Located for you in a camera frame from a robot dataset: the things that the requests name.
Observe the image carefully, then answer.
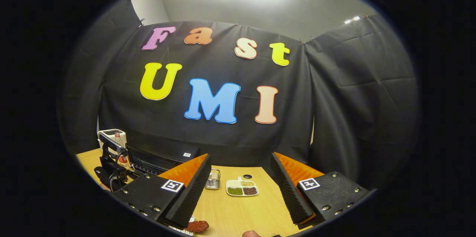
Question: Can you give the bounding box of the white ribbed tray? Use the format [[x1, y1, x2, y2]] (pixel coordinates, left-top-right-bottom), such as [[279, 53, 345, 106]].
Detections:
[[167, 215, 196, 237]]

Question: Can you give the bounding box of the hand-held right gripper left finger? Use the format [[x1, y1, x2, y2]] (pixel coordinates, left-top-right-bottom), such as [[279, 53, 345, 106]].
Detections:
[[112, 153, 212, 229]]

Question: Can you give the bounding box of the red roasted meat piece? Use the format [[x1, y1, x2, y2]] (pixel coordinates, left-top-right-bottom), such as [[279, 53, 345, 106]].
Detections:
[[186, 221, 209, 233]]

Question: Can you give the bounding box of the white divided bean dish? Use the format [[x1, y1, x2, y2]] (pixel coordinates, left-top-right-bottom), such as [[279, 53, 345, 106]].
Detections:
[[226, 177, 260, 197]]

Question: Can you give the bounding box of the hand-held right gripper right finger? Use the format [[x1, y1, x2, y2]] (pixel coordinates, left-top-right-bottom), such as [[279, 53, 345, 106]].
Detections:
[[271, 152, 369, 226]]

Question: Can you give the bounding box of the white toaster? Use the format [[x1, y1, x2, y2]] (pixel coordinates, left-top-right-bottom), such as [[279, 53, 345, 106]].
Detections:
[[97, 129, 127, 149]]

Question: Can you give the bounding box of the metal wire basket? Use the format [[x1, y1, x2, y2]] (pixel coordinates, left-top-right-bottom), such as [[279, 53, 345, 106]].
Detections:
[[205, 169, 221, 190]]

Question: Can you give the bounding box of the clear plastic water bottle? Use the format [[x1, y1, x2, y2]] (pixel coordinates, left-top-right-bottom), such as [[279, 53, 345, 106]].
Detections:
[[113, 132, 129, 164]]

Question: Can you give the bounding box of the black electric oven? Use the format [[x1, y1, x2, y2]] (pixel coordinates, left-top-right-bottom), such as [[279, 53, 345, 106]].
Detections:
[[126, 142, 201, 176]]

